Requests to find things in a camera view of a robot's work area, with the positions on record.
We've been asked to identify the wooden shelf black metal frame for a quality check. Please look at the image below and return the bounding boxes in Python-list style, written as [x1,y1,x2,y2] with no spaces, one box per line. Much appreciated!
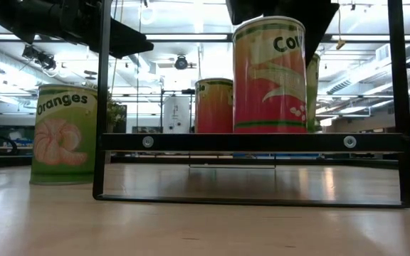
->
[93,0,410,209]

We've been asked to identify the white cylindrical tank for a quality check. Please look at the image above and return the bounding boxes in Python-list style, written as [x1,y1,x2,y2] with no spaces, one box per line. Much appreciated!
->
[162,95,191,134]

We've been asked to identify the black ceiling track lights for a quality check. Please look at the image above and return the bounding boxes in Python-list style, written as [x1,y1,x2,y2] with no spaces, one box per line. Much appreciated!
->
[21,44,58,71]

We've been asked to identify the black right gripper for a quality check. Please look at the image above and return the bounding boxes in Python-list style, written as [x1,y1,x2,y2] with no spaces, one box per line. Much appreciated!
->
[226,0,340,67]

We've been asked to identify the potted green plant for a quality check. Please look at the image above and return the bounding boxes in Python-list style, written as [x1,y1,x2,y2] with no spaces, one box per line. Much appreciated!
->
[107,90,127,134]

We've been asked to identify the white ceiling air vent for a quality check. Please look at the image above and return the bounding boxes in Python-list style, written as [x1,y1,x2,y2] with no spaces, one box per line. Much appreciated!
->
[375,43,391,63]

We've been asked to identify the orange label tin can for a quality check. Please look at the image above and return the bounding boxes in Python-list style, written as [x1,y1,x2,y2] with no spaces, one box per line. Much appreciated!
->
[194,78,234,134]

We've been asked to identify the black round ceiling spotlight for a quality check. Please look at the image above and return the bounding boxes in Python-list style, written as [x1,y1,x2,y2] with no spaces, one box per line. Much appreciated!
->
[174,55,190,71]

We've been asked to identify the green label tin can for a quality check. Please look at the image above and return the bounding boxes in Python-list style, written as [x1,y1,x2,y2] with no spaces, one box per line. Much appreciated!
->
[306,53,321,134]

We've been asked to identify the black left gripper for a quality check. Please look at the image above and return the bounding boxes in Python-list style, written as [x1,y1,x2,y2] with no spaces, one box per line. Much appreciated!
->
[62,0,154,60]

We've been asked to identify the Corn label tin can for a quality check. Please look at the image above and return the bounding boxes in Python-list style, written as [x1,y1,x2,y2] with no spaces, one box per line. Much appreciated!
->
[231,16,308,134]

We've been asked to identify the black aluminium rig frame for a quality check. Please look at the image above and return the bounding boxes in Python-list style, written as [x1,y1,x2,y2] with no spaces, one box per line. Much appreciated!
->
[0,153,410,174]

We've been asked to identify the Oranges label tin can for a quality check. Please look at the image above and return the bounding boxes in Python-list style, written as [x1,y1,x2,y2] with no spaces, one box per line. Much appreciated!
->
[29,84,98,186]

